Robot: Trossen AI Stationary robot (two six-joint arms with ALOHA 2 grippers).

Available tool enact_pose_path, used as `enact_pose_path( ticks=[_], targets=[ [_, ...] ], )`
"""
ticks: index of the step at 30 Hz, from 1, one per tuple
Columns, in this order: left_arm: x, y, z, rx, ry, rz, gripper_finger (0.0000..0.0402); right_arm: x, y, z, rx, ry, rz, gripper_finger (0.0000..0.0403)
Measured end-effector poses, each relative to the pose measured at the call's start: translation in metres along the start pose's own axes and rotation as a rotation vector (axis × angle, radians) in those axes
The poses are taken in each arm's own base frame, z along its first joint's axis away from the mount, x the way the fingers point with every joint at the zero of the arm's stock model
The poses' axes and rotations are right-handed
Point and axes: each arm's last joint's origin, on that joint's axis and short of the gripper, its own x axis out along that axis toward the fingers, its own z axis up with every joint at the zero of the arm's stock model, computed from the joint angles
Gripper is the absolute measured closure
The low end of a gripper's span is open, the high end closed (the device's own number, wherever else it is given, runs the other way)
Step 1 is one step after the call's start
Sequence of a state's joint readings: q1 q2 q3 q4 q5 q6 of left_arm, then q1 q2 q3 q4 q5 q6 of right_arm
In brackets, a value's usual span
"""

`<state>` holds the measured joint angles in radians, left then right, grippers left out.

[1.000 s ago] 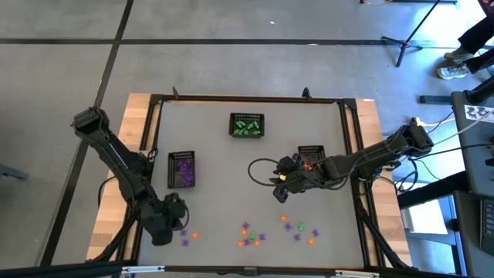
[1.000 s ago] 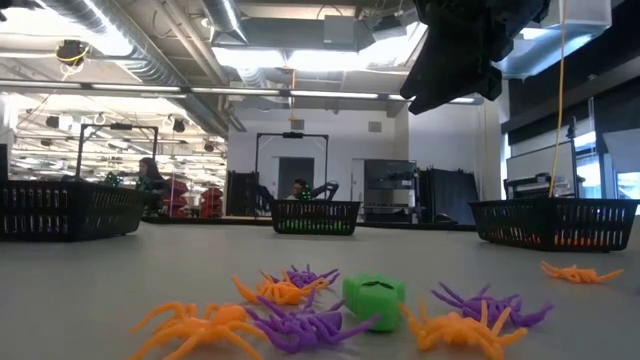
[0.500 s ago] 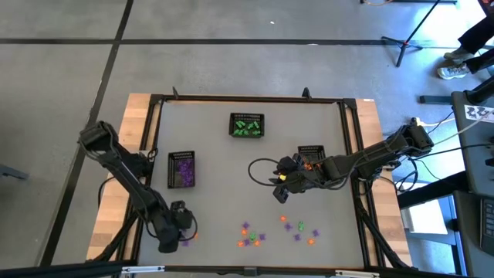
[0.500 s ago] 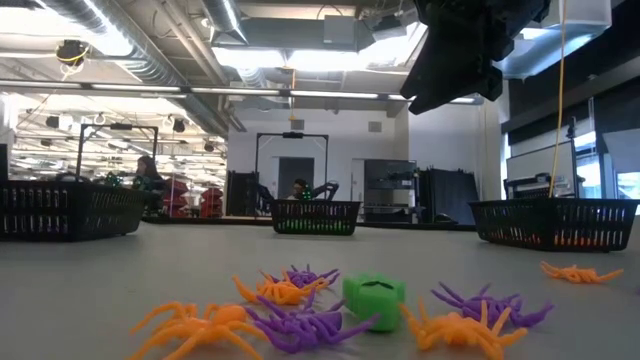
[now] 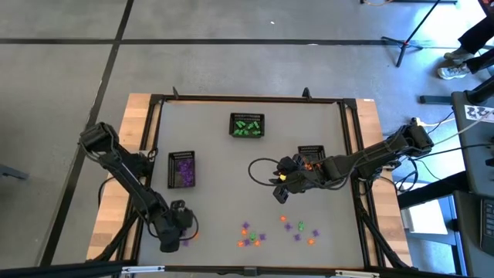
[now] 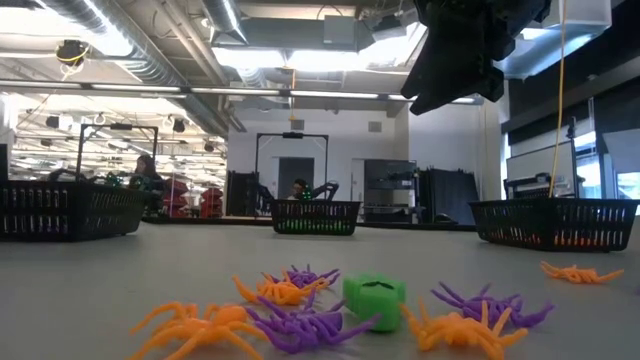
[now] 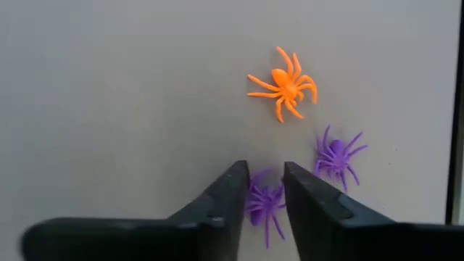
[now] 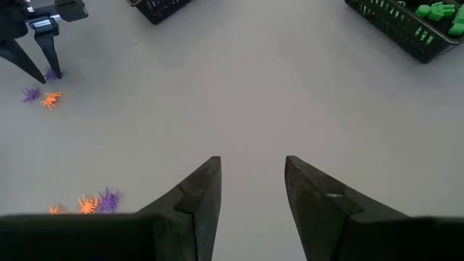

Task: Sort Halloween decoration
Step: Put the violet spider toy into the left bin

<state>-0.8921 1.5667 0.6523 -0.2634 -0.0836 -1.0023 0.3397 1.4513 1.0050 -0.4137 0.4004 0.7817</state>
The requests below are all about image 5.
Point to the silver metal bracket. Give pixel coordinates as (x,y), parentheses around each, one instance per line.
(357,274)
(143,269)

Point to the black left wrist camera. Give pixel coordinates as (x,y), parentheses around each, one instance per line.
(181,216)

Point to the white printed paper sheet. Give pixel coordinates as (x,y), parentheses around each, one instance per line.
(478,112)

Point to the wooden table side board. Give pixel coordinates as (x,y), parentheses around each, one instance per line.
(112,216)
(390,224)

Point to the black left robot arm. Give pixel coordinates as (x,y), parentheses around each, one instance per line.
(127,173)

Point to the grey floor object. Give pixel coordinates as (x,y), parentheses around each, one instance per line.
(11,171)

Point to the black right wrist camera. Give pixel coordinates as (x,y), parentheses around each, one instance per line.
(286,164)

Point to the person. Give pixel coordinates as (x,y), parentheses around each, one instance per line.
(476,38)

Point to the grey desk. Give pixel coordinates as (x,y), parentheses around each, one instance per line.
(471,154)

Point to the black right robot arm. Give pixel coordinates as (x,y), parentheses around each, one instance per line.
(370,156)

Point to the black diagonal desk beam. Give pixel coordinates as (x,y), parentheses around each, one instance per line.
(432,190)

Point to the black floor bar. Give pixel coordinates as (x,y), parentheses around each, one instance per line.
(436,99)

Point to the black aluminium table frame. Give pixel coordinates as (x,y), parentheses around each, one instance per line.
(251,98)

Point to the black overhead rig beam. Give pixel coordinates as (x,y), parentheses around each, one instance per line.
(58,270)

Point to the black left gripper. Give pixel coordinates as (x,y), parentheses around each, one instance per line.
(170,241)

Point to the black keyboard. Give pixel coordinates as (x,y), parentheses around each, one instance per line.
(488,228)

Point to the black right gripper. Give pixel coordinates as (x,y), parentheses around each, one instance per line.
(305,175)

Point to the white power strip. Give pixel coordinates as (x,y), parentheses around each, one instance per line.
(415,121)

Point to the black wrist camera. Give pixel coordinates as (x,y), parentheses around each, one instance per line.
(181,216)
(286,164)

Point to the black plastic slotted basket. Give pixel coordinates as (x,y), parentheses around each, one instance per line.
(310,148)
(173,181)
(232,117)

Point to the black tripod stand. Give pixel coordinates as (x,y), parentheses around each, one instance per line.
(403,44)

